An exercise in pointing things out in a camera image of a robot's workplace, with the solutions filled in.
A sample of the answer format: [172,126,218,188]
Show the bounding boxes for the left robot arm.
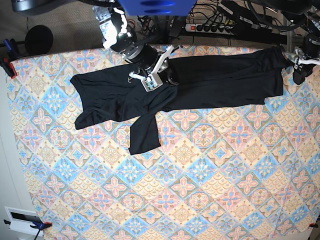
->
[247,0,320,85]

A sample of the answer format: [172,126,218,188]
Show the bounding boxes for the orange clamp lower right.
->
[309,223,319,228]

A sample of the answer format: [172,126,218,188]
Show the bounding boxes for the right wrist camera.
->
[140,76,163,92]

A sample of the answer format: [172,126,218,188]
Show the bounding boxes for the blue orange clamp upper left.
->
[0,38,18,79]

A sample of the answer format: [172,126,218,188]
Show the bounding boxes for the blue orange clamp lower left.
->
[3,219,53,240]

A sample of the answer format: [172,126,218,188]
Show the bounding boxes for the white floor vent box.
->
[4,206,41,237]

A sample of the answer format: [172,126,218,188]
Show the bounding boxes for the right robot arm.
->
[84,0,179,92]

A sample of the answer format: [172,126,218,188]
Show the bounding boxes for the patterned tablecloth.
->
[6,49,320,240]

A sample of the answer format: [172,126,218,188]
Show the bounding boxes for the blue orange clamp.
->
[0,38,18,79]
[3,219,53,240]

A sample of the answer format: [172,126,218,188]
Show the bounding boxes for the white power strip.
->
[184,23,233,35]

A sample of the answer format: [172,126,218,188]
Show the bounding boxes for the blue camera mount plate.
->
[118,0,196,17]

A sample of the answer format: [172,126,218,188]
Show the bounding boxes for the black round stool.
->
[24,25,54,56]

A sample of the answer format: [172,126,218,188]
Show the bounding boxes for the black t-shirt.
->
[71,47,290,155]

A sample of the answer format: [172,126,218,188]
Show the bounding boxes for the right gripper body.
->
[124,44,179,86]

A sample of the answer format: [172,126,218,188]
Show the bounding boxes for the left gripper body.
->
[291,46,320,85]

